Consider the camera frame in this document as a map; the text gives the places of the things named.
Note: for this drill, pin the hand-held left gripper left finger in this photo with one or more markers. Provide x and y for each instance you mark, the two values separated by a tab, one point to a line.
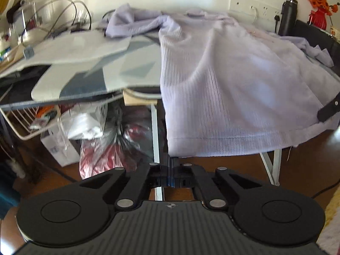
163	178

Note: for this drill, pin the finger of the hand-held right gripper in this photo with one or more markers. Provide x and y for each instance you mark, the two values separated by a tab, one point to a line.
328	110

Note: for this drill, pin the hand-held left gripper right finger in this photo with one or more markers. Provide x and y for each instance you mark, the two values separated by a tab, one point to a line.
174	182

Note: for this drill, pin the lilac fleece pajama top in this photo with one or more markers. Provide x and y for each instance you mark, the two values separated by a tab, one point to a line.
225	85

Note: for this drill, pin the red striped plastic bag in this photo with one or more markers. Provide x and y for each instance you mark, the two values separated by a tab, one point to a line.
106	154

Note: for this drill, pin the cream printed mug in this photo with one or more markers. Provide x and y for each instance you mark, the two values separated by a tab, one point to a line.
335	30

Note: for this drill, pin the wooden board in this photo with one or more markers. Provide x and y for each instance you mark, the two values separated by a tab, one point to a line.
138	101

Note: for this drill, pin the white plastic bag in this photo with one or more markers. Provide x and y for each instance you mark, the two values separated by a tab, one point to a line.
82	124

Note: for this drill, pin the black bottle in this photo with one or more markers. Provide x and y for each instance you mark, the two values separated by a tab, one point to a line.
288	18

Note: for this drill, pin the black power plug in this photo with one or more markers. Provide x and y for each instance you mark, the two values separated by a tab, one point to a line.
277	18

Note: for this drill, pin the pale yellow rug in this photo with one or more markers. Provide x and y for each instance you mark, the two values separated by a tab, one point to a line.
332	223

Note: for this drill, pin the white table frame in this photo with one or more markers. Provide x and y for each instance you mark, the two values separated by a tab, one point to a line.
155	138

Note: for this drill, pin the white wall socket panel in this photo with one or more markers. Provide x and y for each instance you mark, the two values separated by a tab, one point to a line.
244	4

